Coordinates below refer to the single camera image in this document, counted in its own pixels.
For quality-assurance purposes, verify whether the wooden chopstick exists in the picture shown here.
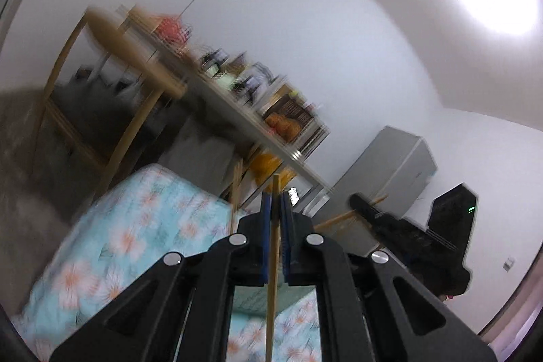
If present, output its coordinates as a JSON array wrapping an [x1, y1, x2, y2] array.
[[265, 173, 283, 362], [316, 194, 389, 232], [229, 158, 246, 227]]

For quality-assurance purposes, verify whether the grey table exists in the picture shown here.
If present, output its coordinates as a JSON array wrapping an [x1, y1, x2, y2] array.
[[127, 8, 334, 197]]

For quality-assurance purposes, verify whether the silver refrigerator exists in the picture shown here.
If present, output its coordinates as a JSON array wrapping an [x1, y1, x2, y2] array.
[[326, 126, 437, 254]]

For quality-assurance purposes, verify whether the blue floral cloth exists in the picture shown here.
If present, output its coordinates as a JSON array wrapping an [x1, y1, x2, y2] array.
[[13, 165, 321, 362]]

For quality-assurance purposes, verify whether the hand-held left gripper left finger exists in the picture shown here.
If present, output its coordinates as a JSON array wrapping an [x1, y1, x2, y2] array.
[[50, 192, 272, 362]]

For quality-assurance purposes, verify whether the red bag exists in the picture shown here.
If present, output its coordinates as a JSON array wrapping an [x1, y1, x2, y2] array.
[[155, 15, 189, 42]]

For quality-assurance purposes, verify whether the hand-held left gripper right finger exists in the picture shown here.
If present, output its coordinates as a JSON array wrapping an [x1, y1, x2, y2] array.
[[280, 194, 497, 362]]

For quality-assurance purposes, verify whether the dark bread box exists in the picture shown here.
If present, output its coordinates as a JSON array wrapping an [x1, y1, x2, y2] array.
[[261, 97, 330, 153]]

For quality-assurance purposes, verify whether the wooden chair black seat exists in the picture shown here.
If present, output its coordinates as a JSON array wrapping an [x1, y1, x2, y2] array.
[[34, 8, 187, 202]]

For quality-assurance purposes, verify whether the yellow plastic bag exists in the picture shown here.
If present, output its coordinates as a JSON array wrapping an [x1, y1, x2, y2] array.
[[250, 152, 298, 185]]

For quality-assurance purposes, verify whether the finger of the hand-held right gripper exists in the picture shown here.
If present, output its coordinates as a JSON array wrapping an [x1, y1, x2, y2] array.
[[349, 193, 409, 253]]

